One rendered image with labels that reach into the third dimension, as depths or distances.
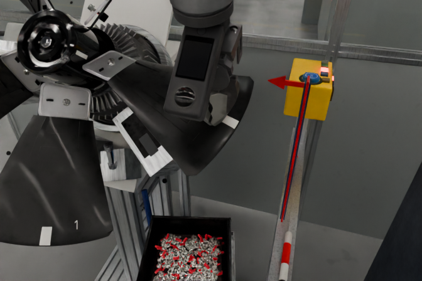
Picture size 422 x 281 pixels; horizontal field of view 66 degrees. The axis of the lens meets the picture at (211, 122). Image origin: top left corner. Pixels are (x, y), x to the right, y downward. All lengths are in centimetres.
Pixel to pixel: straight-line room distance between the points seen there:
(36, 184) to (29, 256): 127
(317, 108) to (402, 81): 59
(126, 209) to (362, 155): 98
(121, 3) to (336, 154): 105
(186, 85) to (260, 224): 150
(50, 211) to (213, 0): 47
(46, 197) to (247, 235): 127
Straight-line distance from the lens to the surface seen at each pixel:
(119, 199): 104
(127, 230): 115
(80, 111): 67
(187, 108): 36
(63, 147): 65
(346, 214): 176
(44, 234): 67
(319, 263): 175
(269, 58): 129
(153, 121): 52
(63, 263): 182
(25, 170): 65
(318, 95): 79
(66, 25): 62
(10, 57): 73
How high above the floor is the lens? 142
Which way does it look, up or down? 34 degrees down
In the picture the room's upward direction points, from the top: straight up
